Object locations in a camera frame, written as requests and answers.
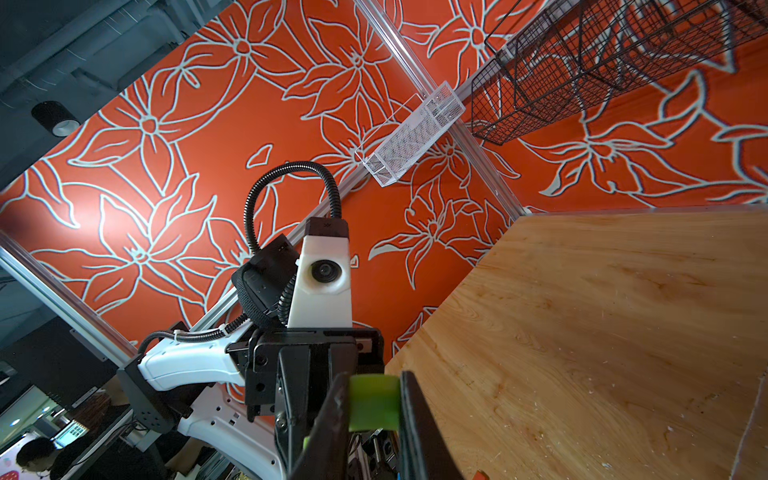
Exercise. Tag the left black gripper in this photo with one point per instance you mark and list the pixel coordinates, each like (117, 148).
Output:
(302, 375)

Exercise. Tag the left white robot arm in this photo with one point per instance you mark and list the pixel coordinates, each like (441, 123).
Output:
(192, 382)

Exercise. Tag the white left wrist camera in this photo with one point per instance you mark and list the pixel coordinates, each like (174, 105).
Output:
(322, 292)

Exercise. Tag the white mesh wall basket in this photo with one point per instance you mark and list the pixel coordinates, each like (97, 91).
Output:
(392, 148)

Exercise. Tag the black wire wall basket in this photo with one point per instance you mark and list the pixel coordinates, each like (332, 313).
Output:
(554, 61)

